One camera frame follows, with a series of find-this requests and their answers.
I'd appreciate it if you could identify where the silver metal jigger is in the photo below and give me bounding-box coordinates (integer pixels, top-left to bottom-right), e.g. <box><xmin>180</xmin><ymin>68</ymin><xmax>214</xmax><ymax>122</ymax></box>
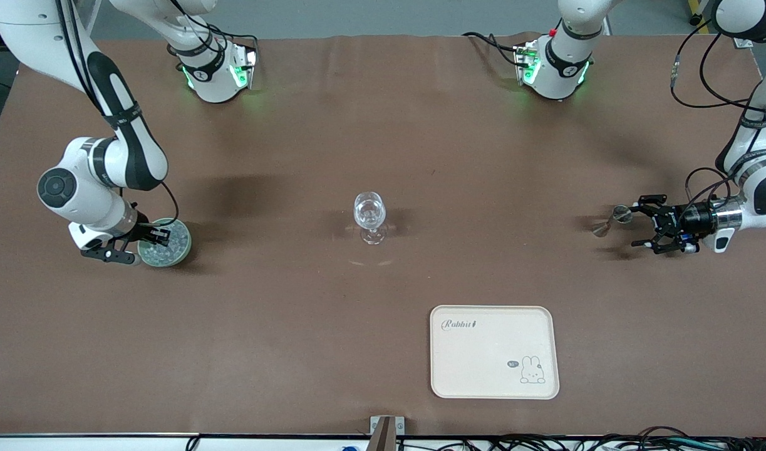
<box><xmin>593</xmin><ymin>205</ymin><xmax>634</xmax><ymax>239</ymax></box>

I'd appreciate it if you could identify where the clear ice cube heap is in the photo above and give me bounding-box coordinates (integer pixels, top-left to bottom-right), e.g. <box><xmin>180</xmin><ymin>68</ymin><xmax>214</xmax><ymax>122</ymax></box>
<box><xmin>143</xmin><ymin>222</ymin><xmax>189</xmax><ymax>262</ymax></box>

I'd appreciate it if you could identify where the clear wine glass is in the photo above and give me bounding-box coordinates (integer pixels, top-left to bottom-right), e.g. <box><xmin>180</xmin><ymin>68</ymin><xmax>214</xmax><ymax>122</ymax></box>
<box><xmin>353</xmin><ymin>191</ymin><xmax>388</xmax><ymax>246</ymax></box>

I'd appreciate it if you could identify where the green round bowl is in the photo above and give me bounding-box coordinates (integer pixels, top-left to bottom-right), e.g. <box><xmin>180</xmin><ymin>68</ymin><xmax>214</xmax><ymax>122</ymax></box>
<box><xmin>137</xmin><ymin>217</ymin><xmax>192</xmax><ymax>269</ymax></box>

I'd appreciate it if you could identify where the cream rabbit print tray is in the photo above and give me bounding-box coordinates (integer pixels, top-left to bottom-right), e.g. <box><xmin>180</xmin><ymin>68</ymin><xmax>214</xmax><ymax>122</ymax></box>
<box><xmin>430</xmin><ymin>305</ymin><xmax>560</xmax><ymax>400</ymax></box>

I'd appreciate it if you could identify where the brown table mat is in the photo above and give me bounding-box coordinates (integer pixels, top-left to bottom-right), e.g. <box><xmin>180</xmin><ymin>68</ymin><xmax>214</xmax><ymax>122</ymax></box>
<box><xmin>0</xmin><ymin>33</ymin><xmax>766</xmax><ymax>437</ymax></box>

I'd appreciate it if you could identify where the black base cable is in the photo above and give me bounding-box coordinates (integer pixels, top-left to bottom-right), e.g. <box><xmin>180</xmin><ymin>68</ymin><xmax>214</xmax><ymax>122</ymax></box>
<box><xmin>170</xmin><ymin>0</ymin><xmax>259</xmax><ymax>63</ymax></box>
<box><xmin>462</xmin><ymin>31</ymin><xmax>522</xmax><ymax>68</ymax></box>

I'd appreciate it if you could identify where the black cable bundle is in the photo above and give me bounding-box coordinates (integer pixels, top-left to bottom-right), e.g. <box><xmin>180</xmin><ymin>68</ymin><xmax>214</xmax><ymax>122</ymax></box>
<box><xmin>395</xmin><ymin>426</ymin><xmax>766</xmax><ymax>451</ymax></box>

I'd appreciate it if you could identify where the brown camera pole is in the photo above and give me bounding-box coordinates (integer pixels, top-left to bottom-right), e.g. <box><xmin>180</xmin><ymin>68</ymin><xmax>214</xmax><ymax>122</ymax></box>
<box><xmin>371</xmin><ymin>417</ymin><xmax>397</xmax><ymax>451</ymax></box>

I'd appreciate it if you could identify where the grey metal bracket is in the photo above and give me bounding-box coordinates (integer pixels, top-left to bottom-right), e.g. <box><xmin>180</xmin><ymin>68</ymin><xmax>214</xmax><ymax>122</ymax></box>
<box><xmin>370</xmin><ymin>415</ymin><xmax>406</xmax><ymax>437</ymax></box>

